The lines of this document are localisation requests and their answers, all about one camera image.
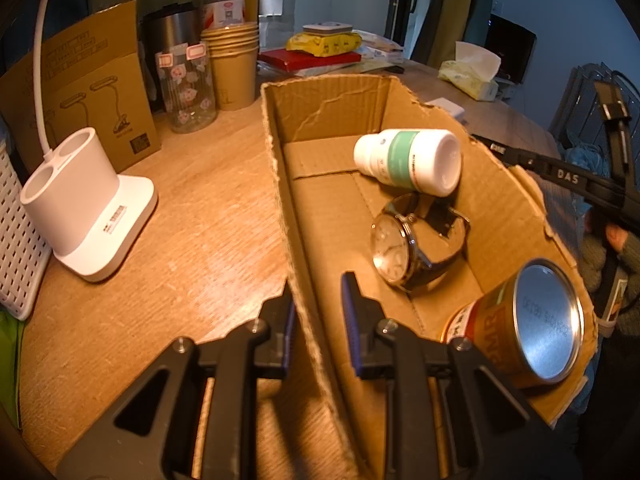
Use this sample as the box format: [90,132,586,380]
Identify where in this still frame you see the orange tin can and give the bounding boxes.
[442,258,584,388]

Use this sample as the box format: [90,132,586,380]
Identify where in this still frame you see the cardboard box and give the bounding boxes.
[260,75,598,479]

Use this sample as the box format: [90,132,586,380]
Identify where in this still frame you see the white power adapter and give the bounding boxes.
[426,98,465,122]

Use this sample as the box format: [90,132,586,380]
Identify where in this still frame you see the white pill bottle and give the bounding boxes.
[352,129,462,197]

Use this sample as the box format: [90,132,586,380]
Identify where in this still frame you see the wristwatch with black strap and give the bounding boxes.
[370,192,471,292]

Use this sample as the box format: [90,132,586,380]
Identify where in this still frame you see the person's right hand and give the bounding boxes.
[586,208,639,255]

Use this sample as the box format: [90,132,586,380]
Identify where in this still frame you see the grey headboard bed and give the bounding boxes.
[549,63,639,186]

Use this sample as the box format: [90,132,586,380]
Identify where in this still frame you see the black television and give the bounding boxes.
[484,14,537,84]

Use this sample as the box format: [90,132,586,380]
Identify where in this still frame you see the tissue pack with tissue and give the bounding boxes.
[438,41,501,102]

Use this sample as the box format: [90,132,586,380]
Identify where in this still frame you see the white desk lamp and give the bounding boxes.
[20,0,158,283]

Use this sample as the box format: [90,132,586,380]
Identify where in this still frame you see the black scissors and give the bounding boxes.
[384,65,405,75]

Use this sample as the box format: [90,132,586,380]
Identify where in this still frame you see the white perforated plastic basket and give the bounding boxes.
[0,140,51,322]

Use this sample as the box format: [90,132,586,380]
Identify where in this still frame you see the floral glass jar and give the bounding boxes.
[155,42,217,133]

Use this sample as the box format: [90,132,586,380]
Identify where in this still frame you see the white small boxes pile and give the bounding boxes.
[354,29,404,64]

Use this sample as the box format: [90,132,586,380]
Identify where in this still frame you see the stack of paper cups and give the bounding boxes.
[201,22,259,110]

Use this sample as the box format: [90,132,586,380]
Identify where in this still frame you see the yellow wet wipes pack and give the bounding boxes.
[285,32,362,58]

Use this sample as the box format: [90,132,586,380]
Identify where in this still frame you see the brown lamp packaging box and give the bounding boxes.
[0,0,164,175]

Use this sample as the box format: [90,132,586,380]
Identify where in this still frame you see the grey case on wipes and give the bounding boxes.
[303,22,352,36]

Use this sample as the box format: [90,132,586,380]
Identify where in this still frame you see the stainless steel thermos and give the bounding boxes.
[140,1,201,112]

